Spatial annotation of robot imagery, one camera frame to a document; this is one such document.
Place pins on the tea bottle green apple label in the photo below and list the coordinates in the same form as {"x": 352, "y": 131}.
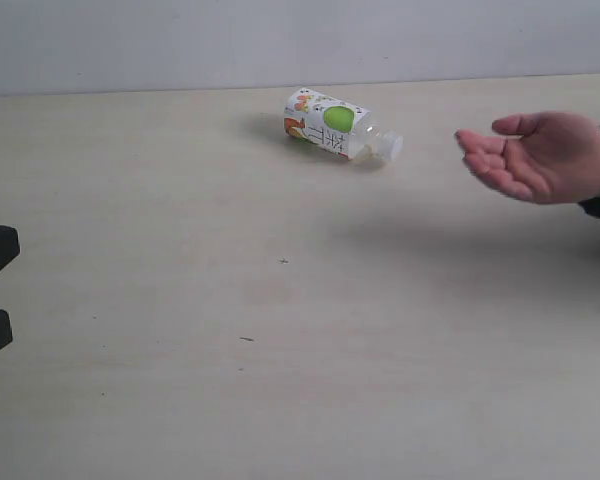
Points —
{"x": 341, "y": 128}

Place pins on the person's open hand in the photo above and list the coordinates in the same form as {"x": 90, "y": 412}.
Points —
{"x": 545, "y": 158}

